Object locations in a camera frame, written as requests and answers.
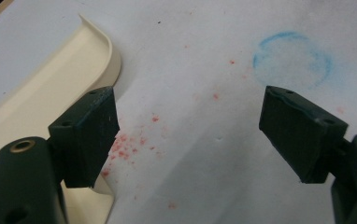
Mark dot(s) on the cream plastic dustpan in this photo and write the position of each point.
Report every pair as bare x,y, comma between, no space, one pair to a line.
52,87

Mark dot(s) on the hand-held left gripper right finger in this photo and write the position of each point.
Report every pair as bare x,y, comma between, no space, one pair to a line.
301,137

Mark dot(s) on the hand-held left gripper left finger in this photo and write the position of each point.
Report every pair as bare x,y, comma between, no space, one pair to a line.
84,137

